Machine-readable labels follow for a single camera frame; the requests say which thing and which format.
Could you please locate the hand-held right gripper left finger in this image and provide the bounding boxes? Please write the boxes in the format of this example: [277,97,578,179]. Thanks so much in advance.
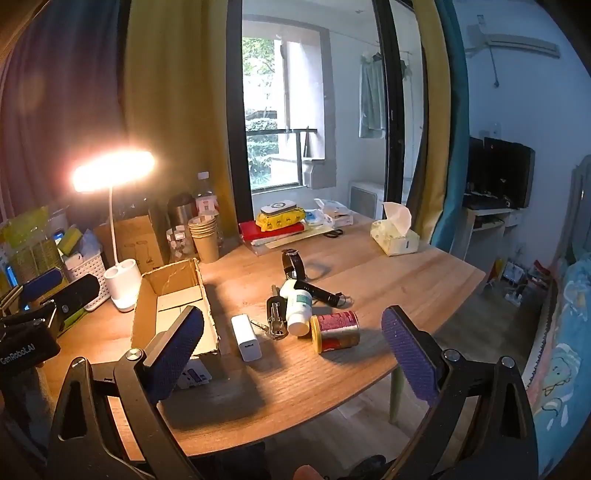
[46,305,218,480]

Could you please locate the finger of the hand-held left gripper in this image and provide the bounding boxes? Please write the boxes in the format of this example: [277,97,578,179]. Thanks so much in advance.
[39,274,100,334]
[0,268,64,315]

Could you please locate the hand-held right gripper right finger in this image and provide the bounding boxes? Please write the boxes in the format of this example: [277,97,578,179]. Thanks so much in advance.
[381,305,539,480]

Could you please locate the white charger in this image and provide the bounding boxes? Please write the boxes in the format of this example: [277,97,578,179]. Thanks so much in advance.
[231,314,262,362]

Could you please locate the cardboard box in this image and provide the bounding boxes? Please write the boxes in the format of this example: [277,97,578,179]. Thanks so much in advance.
[130,257,222,358]

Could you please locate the red can with gold lid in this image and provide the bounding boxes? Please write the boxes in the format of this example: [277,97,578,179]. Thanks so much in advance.
[310,311,361,354]

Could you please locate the bunch of keys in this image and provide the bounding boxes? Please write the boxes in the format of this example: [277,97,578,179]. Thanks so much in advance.
[265,285,289,341]

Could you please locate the black flashlight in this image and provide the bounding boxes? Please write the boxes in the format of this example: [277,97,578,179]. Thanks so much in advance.
[295,279,345,308]

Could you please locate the white pill bottle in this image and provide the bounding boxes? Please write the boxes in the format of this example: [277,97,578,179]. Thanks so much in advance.
[279,279,314,336]

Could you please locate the wristwatch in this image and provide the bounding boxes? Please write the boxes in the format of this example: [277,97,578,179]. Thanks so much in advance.
[281,248,329,282]

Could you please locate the white plastic basket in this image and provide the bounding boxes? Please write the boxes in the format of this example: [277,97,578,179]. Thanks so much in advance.
[65,251,112,311]

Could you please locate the white blue card pack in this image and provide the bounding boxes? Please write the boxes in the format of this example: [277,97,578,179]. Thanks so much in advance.
[178,357,213,389]

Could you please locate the white desk lamp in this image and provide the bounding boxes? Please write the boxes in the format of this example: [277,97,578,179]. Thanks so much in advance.
[71,148,155,313]

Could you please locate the green packets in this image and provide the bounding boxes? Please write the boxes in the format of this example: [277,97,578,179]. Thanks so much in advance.
[0,208,63,278]

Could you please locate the yellow green sponge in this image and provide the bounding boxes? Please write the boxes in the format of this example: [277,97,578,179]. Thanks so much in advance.
[56,226,84,257]

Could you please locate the brown lamp carton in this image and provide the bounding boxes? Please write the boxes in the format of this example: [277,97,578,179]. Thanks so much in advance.
[95,213,169,278]

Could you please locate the printed glass jar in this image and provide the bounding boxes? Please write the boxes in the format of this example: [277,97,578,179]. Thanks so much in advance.
[166,227,195,263]

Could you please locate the stack of brown paper cups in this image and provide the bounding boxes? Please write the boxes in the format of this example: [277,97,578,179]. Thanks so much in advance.
[188,215,220,264]

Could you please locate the yellow tissue pack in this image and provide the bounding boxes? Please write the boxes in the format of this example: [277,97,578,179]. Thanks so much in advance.
[370,202,421,257]

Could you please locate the stainless steel thermos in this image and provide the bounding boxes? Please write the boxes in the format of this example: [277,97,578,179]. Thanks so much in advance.
[167,193,197,236]

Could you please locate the red book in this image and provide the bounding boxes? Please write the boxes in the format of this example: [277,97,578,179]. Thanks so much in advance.
[239,220,305,241]

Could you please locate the white side desk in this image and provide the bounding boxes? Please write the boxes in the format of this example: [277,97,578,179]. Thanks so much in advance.
[450,205,525,266]

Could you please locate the clear document folder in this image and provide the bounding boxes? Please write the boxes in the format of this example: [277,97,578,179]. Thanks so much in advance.
[245,226,333,254]

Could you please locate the clear plastic bottle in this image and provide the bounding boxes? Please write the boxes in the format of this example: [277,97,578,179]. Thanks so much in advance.
[194,172,220,217]

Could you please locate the blue printed bed sheet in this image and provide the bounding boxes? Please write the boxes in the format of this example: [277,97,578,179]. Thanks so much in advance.
[522,157,591,476]

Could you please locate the white floor appliance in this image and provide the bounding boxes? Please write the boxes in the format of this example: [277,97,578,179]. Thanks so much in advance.
[348,181,386,220]

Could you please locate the yellow wet wipes pack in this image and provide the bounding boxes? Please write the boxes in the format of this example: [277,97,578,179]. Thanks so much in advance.
[255,209,308,230]

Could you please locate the white carton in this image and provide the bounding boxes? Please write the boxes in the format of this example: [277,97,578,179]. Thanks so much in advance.
[314,198,354,224]

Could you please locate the white flat device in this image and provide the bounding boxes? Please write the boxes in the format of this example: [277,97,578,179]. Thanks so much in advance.
[260,199,297,216]

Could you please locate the dark purple curtain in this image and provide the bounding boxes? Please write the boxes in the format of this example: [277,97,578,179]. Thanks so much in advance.
[0,0,130,222]

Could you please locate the black monitor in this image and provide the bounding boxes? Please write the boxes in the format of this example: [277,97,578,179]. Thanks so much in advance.
[468,136,536,208]

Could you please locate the yellow curtain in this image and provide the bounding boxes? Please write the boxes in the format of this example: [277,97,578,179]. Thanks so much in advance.
[411,0,452,245]
[122,0,236,222]

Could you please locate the hanging pale green garment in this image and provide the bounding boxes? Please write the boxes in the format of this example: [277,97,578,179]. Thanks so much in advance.
[358,53,386,139]

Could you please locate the white air conditioner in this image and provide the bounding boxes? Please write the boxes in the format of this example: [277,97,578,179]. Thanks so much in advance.
[464,23,561,58]

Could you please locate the black window frame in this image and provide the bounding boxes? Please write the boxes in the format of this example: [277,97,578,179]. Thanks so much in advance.
[225,0,254,219]

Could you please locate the black sliding door frame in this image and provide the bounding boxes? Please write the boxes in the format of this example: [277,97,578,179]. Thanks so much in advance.
[373,0,426,209]

